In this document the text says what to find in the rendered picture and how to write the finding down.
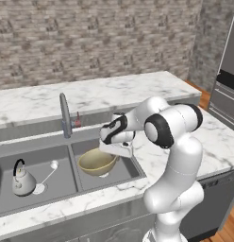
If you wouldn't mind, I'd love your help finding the grey fridge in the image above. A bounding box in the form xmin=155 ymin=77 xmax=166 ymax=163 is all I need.
xmin=207 ymin=0 xmax=234 ymax=133

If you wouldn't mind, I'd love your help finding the white kettle with black handle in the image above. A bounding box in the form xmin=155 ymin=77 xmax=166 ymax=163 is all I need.
xmin=11 ymin=158 xmax=38 ymax=198

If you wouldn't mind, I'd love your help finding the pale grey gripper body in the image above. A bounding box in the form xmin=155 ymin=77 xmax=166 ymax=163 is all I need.
xmin=98 ymin=139 xmax=135 ymax=159

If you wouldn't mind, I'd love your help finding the tap lever with red tip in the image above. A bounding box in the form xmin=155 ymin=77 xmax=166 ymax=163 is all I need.
xmin=71 ymin=111 xmax=83 ymax=129

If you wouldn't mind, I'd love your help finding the grey curved tap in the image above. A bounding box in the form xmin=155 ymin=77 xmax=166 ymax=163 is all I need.
xmin=58 ymin=92 xmax=75 ymax=140

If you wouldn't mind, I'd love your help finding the grey cupboard under sink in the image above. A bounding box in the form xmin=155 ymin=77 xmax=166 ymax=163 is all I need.
xmin=0 ymin=205 xmax=159 ymax=242

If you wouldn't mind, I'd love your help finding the grey dishwasher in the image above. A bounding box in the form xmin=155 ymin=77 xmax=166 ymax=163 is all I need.
xmin=179 ymin=169 xmax=234 ymax=242

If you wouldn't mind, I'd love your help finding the grey double sink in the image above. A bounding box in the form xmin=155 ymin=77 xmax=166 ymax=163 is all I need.
xmin=0 ymin=135 xmax=148 ymax=219

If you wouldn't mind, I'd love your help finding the beige bowl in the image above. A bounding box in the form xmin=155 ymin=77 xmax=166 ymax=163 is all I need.
xmin=77 ymin=147 xmax=121 ymax=177

